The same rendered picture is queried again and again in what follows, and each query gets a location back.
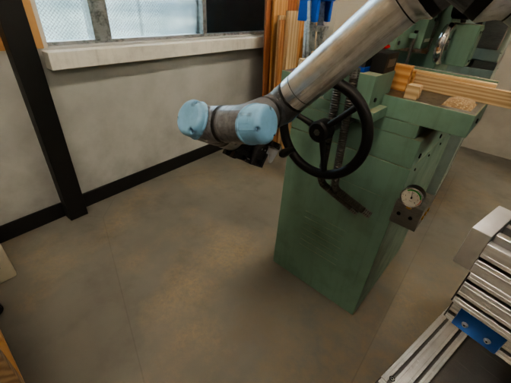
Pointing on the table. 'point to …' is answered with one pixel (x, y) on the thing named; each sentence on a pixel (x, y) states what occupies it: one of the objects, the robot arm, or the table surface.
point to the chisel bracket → (402, 39)
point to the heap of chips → (460, 103)
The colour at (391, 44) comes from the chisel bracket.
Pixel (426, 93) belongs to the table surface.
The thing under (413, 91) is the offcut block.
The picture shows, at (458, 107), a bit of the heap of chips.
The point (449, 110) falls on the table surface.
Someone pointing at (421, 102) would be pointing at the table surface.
